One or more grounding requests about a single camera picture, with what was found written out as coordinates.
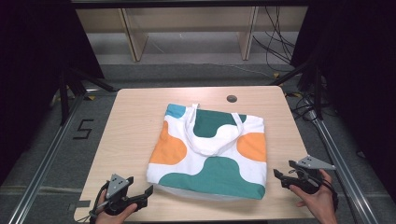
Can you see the person's left hand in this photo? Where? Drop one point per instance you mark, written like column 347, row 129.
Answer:
column 109, row 219

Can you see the aluminium floor rail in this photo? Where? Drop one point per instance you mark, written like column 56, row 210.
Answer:
column 345, row 168
column 46, row 158

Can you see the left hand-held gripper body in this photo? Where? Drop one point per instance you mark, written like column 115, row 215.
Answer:
column 116, row 186

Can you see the black metal stand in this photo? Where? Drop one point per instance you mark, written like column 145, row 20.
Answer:
column 317, row 90
column 64, row 99

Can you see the person's right hand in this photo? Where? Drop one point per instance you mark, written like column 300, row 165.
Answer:
column 322, row 205

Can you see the yellow tape piece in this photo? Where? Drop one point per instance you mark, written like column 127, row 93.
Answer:
column 276, row 75
column 91, row 98

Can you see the grey round table grommet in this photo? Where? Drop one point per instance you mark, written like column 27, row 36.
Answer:
column 232, row 99

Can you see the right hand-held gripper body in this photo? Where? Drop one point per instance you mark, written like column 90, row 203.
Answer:
column 311, row 163

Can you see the white orange green tote bag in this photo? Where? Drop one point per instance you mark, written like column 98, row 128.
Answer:
column 218, row 174

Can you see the grey tape strip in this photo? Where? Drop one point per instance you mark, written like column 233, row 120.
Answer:
column 83, row 204

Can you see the black curtain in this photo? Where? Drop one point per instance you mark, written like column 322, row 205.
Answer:
column 37, row 62
column 358, row 77

